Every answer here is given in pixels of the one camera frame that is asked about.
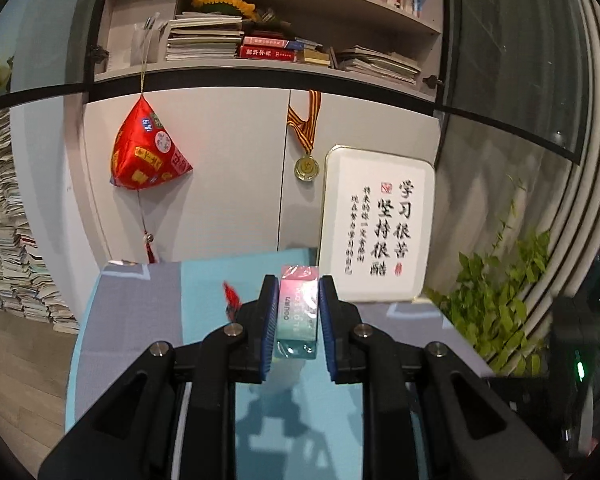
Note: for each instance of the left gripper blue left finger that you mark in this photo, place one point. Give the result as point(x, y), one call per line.
point(253, 359)

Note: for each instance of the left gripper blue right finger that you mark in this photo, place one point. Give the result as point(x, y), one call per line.
point(338, 319)

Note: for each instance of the pink eraser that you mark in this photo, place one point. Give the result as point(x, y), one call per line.
point(297, 313)

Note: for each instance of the framed calligraphy sign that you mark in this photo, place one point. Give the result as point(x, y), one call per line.
point(376, 224)

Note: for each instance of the green potted plant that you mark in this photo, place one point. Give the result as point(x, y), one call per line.
point(485, 304)

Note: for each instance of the gold medal with striped ribbon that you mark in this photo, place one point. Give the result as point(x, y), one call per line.
point(306, 168)

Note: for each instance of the red pyramid hanging ornament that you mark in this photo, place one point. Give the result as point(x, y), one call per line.
point(144, 154)

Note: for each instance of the grey bookshelf cabinet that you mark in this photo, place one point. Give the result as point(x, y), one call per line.
point(376, 67)

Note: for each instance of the tall stack of papers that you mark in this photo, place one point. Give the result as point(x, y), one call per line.
point(27, 289)

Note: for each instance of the red books stack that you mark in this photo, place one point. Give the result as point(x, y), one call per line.
point(272, 49)

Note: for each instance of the stack of magazines on shelf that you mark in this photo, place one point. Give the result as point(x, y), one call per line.
point(201, 35)

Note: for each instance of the clear cup on shelf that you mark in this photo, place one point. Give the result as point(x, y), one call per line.
point(145, 41)

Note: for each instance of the right glass cabinet door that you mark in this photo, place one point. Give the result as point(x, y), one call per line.
point(521, 66)

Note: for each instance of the glass cabinet door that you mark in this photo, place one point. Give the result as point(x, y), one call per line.
point(521, 66)
point(47, 48)

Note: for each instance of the left glass cabinet door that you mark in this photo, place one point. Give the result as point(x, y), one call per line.
point(47, 48)

